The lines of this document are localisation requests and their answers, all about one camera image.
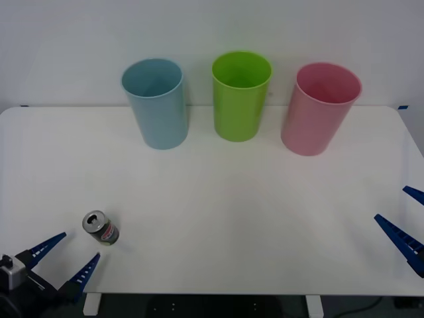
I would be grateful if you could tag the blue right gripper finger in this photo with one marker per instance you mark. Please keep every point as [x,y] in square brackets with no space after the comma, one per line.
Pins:
[399,239]
[415,194]

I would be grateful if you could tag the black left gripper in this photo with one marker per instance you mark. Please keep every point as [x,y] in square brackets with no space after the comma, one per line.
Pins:
[43,295]

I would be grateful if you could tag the dark drink can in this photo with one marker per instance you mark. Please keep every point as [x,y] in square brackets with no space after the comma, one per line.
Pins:
[106,233]

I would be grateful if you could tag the white table leg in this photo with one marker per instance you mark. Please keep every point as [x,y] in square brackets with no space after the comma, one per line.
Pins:
[314,306]
[91,304]

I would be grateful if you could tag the pink plastic bin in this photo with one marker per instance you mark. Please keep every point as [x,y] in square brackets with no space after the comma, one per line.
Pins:
[313,126]

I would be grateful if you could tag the pale blue plastic bin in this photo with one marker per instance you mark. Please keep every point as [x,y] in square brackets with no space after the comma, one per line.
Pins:
[162,119]

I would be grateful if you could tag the green plastic bin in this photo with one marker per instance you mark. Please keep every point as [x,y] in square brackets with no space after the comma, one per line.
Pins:
[236,112]

